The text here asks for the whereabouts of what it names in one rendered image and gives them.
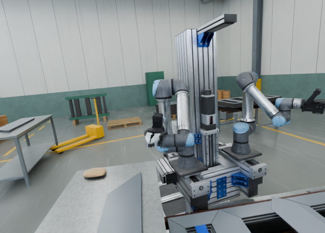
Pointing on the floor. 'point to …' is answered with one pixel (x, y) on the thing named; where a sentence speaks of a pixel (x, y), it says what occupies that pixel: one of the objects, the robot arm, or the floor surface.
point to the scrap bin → (226, 115)
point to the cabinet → (150, 78)
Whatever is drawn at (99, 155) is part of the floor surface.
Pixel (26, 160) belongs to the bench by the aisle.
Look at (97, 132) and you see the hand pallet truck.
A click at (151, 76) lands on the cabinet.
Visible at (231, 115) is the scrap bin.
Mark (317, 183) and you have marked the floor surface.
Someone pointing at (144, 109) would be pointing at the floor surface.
